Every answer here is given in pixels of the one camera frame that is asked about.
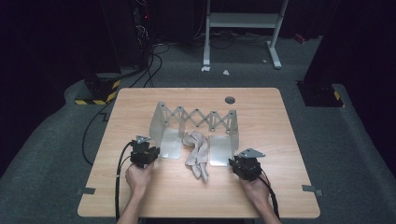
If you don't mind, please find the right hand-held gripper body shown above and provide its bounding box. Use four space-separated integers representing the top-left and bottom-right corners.
233 147 266 182

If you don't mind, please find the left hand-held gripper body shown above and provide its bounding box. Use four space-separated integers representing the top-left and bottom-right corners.
130 134 152 169

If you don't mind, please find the expandable silver metal bookend rack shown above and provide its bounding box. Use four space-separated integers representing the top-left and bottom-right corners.
148 101 240 167

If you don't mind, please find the grey cloth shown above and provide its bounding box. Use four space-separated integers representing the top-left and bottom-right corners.
182 130 210 183

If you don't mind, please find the person's right hand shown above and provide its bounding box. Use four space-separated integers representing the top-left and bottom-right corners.
238 174 271 204

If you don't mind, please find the person's left hand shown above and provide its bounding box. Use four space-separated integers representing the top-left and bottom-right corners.
125 162 155 196

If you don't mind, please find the black yellow striped stand base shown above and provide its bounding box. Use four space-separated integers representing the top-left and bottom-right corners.
296 80 346 108
74 73 121 105

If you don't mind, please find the white metal stand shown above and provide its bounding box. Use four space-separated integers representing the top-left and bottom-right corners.
203 0 289 70

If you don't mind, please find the left hand-held gripper black cable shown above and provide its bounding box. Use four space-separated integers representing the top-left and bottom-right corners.
114 141 134 222

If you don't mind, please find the hand-held gripper black cable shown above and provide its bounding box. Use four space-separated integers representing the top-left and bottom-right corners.
258 169 280 220
114 141 134 222

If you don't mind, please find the right hand-held gripper black cable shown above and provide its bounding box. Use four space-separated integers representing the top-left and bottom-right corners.
258 169 280 220

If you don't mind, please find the black floor cable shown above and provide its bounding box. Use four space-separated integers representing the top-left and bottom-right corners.
81 54 163 166

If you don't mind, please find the tangle of black cables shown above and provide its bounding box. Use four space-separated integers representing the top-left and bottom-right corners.
192 29 272 50

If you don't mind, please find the dark equipment rack with wires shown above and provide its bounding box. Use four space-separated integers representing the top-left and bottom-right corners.
130 0 157 69

